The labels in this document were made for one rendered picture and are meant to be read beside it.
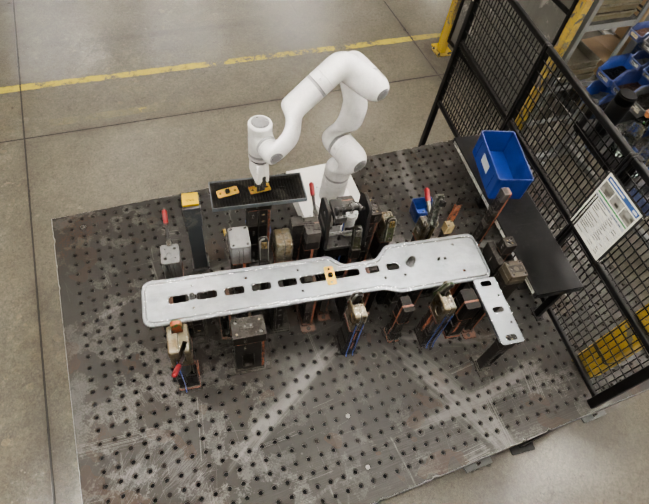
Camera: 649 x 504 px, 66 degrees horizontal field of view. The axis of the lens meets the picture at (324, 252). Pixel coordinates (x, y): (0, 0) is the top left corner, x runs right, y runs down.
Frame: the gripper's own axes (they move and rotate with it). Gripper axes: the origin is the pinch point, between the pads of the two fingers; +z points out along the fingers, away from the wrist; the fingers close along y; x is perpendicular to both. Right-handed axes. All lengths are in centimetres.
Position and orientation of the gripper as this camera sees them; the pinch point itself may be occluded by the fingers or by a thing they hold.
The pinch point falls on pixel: (259, 184)
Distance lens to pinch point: 197.9
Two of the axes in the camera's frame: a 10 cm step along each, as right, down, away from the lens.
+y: 3.9, 7.9, -4.8
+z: -1.1, 5.5, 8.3
